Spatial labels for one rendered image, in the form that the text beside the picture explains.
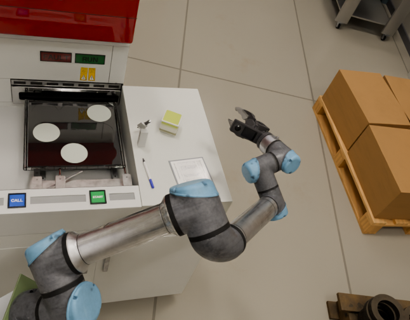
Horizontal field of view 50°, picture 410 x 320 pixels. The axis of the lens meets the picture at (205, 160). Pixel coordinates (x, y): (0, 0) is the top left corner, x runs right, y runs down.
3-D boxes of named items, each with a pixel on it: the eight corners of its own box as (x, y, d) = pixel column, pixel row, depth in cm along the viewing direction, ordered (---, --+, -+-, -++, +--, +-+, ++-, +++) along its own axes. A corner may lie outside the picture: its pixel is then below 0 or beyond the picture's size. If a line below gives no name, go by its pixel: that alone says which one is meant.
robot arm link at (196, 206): (33, 304, 113) (231, 230, 109) (11, 251, 112) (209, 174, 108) (51, 286, 125) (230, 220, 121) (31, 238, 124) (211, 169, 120)
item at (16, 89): (13, 101, 185) (11, 84, 178) (117, 104, 200) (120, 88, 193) (13, 103, 184) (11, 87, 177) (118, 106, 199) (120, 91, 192)
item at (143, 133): (134, 136, 175) (139, 112, 165) (144, 136, 176) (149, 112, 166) (136, 147, 171) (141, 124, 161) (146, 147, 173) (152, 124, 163)
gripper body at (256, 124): (251, 137, 170) (269, 153, 162) (236, 132, 164) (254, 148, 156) (261, 120, 168) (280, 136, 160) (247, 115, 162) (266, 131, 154)
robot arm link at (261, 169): (259, 193, 142) (286, 181, 146) (247, 162, 142) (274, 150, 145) (248, 193, 150) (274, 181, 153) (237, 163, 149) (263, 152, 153)
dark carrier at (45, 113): (28, 101, 181) (28, 100, 180) (112, 103, 193) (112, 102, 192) (27, 167, 161) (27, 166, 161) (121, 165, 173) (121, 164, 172)
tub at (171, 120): (162, 119, 185) (165, 108, 180) (179, 125, 185) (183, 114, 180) (158, 131, 180) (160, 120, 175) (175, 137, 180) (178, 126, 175)
